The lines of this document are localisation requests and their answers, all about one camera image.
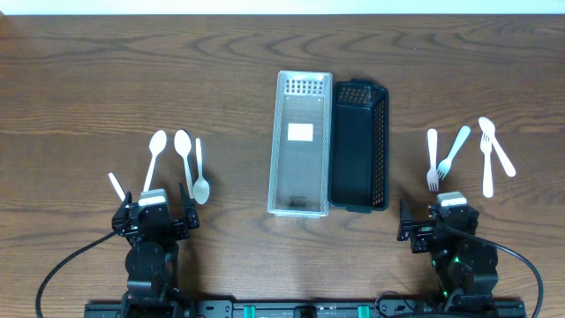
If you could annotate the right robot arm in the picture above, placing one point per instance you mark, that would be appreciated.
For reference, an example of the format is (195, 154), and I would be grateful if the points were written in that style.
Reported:
(466, 268)

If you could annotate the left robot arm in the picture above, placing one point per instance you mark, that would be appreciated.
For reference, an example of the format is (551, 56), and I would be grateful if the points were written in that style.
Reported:
(152, 262)

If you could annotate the black plastic basket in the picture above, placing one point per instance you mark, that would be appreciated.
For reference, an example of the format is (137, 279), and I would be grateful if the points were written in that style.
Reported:
(359, 153)

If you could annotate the white plastic spoon hidden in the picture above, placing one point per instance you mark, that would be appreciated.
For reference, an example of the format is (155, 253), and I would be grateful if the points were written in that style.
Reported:
(117, 186)

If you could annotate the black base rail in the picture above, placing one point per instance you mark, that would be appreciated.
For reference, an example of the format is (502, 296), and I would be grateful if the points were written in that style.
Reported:
(381, 308)

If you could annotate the white plastic fork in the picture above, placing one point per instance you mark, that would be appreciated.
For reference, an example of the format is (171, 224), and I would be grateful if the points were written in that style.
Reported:
(432, 177)
(487, 180)

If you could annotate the white plastic knife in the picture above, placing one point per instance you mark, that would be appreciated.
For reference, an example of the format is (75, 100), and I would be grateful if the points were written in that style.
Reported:
(488, 128)

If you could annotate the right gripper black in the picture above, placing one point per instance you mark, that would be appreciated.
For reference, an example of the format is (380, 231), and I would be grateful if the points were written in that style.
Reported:
(441, 224)

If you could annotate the pale green plastic fork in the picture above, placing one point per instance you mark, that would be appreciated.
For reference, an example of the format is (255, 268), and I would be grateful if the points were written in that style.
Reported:
(445, 165)

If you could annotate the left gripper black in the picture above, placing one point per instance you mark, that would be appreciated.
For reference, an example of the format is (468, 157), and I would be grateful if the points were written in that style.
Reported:
(154, 220)

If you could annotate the white plastic spoon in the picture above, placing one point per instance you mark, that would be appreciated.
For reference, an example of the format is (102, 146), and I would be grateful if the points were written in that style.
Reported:
(201, 187)
(183, 146)
(156, 145)

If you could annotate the clear plastic basket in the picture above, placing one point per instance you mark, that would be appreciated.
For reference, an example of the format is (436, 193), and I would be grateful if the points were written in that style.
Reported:
(298, 181)

